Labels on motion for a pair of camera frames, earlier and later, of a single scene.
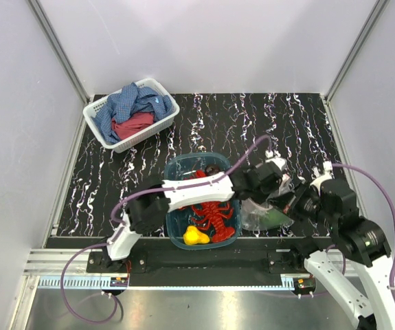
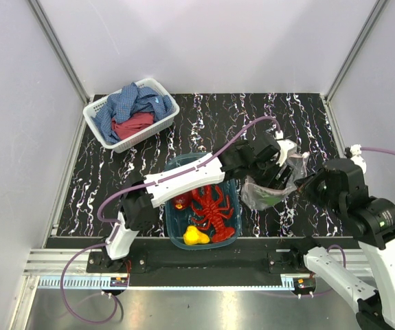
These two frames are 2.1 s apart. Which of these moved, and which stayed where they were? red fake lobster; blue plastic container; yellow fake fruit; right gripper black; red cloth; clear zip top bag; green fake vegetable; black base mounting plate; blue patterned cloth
Moved: right gripper black; green fake vegetable; clear zip top bag
Stayed: yellow fake fruit; black base mounting plate; red cloth; red fake lobster; blue plastic container; blue patterned cloth
